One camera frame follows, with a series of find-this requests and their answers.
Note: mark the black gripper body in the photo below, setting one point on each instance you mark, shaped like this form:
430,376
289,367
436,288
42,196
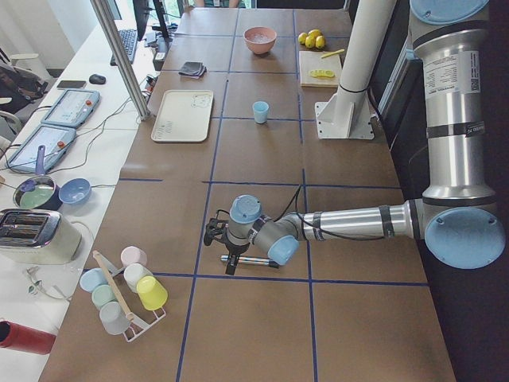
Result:
236,247

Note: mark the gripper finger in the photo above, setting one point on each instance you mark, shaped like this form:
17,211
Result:
232,261

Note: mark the striped metal muddler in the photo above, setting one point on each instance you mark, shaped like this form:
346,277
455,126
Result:
258,261

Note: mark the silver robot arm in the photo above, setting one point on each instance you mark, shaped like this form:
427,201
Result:
456,214

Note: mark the yellow cup on rack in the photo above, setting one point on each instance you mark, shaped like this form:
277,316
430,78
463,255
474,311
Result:
151,293

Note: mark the white cup on rack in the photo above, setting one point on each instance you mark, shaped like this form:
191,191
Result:
133,273

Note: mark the pink cup on rack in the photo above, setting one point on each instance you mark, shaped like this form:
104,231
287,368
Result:
131,255

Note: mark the white cup rack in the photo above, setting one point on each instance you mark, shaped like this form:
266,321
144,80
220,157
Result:
141,320

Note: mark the grey cup on rack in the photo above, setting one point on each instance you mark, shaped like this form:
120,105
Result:
113,318

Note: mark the green cup on rack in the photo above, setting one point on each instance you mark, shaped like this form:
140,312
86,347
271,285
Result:
102,295

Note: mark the blue cup on rack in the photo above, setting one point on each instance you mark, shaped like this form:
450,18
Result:
92,279

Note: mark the light blue cup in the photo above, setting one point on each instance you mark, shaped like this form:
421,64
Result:
260,111

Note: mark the pile of ice cubes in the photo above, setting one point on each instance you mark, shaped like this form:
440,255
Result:
260,38

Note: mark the cream bear tray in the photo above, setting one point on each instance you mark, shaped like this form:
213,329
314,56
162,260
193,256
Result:
183,116

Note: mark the blue bowl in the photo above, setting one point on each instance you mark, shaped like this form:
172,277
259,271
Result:
76,191

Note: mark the white pillar with base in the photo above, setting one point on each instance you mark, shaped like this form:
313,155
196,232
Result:
346,115

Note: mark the grey folded cloth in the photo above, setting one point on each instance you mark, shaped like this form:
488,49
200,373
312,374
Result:
193,69

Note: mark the lemon slices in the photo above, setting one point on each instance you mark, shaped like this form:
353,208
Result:
322,73

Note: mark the wooden cutting board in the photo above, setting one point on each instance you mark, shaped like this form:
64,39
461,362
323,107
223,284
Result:
312,60

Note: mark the dark blue saucepan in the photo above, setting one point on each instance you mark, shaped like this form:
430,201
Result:
39,191

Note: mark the cream toaster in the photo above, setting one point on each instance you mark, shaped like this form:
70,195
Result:
42,237

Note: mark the teach pendant tablet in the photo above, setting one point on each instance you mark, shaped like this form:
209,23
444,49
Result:
72,108
56,140

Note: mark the pink bowl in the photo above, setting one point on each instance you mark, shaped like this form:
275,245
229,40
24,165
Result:
264,48

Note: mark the black computer mouse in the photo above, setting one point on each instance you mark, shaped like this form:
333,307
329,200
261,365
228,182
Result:
97,79

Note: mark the yellow lemon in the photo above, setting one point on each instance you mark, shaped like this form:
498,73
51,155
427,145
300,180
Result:
302,38
310,42
320,42
314,33

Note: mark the yellow-green plastic knife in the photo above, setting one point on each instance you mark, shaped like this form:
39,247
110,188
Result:
332,53

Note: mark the red bottle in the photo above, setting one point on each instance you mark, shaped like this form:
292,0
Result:
26,339

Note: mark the black keyboard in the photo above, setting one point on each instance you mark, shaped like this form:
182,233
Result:
129,39

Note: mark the black smartphone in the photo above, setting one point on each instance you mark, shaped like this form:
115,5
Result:
71,84

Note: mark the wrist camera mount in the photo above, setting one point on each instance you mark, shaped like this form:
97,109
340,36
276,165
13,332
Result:
215,230

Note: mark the aluminium frame post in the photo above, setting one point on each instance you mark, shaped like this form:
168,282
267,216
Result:
107,23

